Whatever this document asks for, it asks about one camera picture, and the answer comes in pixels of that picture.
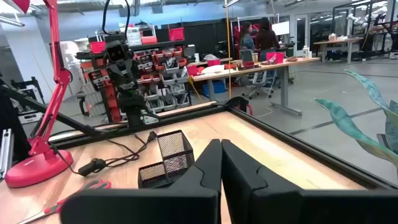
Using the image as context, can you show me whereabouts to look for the long wooden desk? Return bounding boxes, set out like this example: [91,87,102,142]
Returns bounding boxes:
[190,57,321,118]

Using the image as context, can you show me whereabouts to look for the red storage bin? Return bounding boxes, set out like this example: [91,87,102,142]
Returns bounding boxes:
[169,27,185,42]

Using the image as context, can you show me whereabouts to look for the blue storage bin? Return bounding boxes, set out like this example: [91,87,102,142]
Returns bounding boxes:
[201,80,227,97]

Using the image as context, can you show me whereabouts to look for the small wooden table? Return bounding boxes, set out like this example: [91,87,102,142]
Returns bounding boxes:
[313,36,364,65]

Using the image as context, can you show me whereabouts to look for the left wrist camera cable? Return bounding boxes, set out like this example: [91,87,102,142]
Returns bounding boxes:
[101,0,131,37]

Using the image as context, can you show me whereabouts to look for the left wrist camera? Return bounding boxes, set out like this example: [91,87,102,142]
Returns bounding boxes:
[104,40,134,63]

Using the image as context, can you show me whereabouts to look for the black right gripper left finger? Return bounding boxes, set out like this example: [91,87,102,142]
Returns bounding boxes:
[60,138,223,224]

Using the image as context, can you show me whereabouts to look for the parts bin rack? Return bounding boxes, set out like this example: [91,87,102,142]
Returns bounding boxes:
[76,23,195,124]

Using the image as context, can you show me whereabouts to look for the black lamp cable with switch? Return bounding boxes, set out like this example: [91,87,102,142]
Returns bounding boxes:
[49,130,158,177]

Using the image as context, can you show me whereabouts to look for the black aluminium table frame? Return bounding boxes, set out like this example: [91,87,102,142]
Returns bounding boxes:
[0,79,398,190]

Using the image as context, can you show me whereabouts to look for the black mesh desk organizer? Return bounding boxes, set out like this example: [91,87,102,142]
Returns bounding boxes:
[137,129,195,189]

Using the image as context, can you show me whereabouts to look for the yellow hanging cable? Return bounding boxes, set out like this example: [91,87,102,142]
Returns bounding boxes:
[224,0,233,101]

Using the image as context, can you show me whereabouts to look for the red-handled scissors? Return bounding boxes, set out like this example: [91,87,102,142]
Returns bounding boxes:
[17,179,112,224]

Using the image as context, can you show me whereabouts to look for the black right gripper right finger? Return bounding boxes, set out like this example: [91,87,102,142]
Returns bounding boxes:
[221,139,398,224]

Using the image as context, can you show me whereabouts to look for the person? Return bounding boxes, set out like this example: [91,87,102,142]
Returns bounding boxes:
[239,21,256,52]
[254,17,280,62]

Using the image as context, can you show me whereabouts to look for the grey office chair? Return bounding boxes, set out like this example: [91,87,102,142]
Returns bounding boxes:
[239,49,276,100]

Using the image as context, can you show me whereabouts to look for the red desk lamp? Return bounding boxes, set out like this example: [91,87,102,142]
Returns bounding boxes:
[4,0,75,189]

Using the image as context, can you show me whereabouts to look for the white board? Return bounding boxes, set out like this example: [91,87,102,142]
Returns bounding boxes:
[271,21,290,36]

